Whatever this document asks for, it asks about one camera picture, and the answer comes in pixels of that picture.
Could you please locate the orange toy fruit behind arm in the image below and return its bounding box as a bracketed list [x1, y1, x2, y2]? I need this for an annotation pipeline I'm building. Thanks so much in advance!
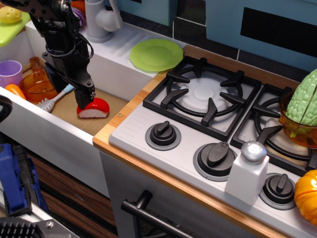
[71, 0, 85, 9]

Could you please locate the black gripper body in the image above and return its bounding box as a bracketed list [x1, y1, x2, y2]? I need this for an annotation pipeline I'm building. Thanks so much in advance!
[42, 34, 95, 89]

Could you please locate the red and white toy sushi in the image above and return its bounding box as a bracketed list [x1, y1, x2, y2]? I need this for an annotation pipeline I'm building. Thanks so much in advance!
[77, 98, 110, 118]

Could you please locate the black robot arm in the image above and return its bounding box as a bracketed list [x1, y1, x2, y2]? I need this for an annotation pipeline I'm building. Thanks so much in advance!
[1, 0, 95, 109]

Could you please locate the purple toy onion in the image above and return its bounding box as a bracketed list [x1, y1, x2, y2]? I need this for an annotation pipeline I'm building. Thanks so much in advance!
[71, 7, 86, 27]

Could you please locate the orange toy carrot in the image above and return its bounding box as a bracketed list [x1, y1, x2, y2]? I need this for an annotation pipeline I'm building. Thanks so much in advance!
[5, 84, 26, 100]

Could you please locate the black left stove knob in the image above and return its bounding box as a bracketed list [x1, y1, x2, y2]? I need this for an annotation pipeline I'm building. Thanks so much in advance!
[145, 121, 181, 151]

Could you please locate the orange transparent measuring cup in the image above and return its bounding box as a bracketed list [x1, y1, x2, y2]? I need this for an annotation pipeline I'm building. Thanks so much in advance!
[19, 57, 57, 103]

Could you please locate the black stove knob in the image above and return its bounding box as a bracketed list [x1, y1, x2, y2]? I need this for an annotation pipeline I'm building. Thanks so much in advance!
[145, 121, 181, 151]
[259, 173, 296, 211]
[193, 142, 237, 182]

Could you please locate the black cable loop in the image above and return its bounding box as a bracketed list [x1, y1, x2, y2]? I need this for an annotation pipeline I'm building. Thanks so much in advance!
[0, 94, 13, 124]

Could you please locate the orange transparent bowl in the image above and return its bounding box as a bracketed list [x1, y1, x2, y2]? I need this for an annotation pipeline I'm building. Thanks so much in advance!
[278, 91, 317, 149]

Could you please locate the black burner grate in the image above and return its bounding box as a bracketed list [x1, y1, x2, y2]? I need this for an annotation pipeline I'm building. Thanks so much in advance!
[143, 56, 261, 141]
[230, 84, 317, 177]

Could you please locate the purple plastic cup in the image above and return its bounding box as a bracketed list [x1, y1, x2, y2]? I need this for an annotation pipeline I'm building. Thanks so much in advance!
[0, 60, 23, 88]

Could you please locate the black right burner grate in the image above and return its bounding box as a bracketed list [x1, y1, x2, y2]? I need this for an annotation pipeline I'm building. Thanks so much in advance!
[230, 84, 317, 177]

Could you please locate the black oven door handle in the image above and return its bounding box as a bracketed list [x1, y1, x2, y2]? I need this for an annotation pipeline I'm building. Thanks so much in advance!
[121, 190, 193, 238]

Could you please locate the green toy cabbage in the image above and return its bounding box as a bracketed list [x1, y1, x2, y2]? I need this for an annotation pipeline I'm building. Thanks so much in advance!
[285, 69, 317, 126]

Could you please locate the white salt shaker silver cap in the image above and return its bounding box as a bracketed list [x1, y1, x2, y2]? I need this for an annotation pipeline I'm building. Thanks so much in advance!
[225, 141, 269, 206]

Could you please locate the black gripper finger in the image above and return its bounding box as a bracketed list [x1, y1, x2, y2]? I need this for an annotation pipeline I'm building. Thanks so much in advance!
[74, 87, 96, 109]
[45, 63, 65, 93]

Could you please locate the black ribbed device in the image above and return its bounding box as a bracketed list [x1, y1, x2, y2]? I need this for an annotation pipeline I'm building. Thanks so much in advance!
[0, 217, 38, 238]

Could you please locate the blue clamp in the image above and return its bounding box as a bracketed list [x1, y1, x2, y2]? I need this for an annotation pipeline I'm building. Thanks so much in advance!
[0, 143, 49, 217]

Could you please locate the yellow toy potato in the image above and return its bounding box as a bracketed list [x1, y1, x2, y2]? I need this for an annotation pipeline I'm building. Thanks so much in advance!
[0, 6, 22, 24]

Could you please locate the white and blue pasta spoon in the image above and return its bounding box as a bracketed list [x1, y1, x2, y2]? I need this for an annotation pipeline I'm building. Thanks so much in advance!
[38, 84, 74, 113]

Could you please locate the green plastic cutting board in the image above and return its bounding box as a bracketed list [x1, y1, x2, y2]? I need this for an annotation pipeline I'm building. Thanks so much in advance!
[0, 12, 30, 47]

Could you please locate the light green plastic plate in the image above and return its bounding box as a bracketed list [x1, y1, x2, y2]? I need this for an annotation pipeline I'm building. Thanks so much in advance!
[129, 39, 183, 72]

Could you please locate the orange toy pumpkin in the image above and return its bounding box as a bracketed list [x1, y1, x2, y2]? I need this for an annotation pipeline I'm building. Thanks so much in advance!
[294, 170, 317, 226]

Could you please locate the black right stove knob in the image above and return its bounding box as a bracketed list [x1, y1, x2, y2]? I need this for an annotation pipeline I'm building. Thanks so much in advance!
[259, 173, 296, 211]

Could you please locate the black left burner grate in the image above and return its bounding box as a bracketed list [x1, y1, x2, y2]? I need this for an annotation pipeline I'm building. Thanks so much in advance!
[143, 56, 261, 141]

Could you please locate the grey toy faucet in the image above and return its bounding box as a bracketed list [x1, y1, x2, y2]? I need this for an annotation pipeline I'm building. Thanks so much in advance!
[85, 0, 123, 43]

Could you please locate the black middle stove knob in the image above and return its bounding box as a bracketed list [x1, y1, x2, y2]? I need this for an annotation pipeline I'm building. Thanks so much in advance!
[193, 142, 237, 182]

